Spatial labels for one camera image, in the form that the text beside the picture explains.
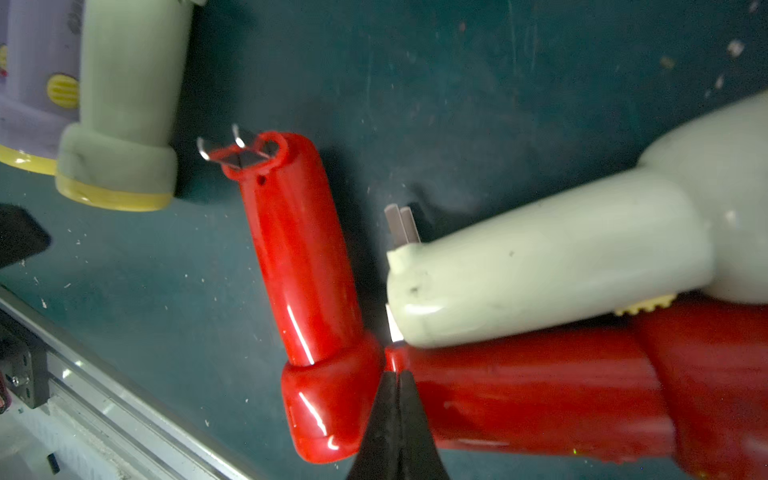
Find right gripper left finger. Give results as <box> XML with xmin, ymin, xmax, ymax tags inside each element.
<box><xmin>346</xmin><ymin>372</ymin><xmax>399</xmax><ymax>480</ymax></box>

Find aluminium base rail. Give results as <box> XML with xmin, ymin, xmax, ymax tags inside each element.
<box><xmin>1</xmin><ymin>289</ymin><xmax>260</xmax><ymax>479</ymax></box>

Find pale green flashlight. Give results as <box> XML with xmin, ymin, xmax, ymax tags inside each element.
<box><xmin>55</xmin><ymin>0</ymin><xmax>196</xmax><ymax>212</ymax></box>
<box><xmin>386</xmin><ymin>93</ymin><xmax>767</xmax><ymax>348</ymax></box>

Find red flashlight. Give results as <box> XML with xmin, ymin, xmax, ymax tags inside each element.
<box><xmin>196</xmin><ymin>126</ymin><xmax>384</xmax><ymax>464</ymax></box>
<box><xmin>386</xmin><ymin>300</ymin><xmax>767</xmax><ymax>479</ymax></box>

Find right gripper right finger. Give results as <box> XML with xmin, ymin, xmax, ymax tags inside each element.
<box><xmin>397</xmin><ymin>370</ymin><xmax>449</xmax><ymax>480</ymax></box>

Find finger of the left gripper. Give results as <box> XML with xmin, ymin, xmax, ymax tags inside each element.
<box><xmin>0</xmin><ymin>204</ymin><xmax>51</xmax><ymax>268</ymax></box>

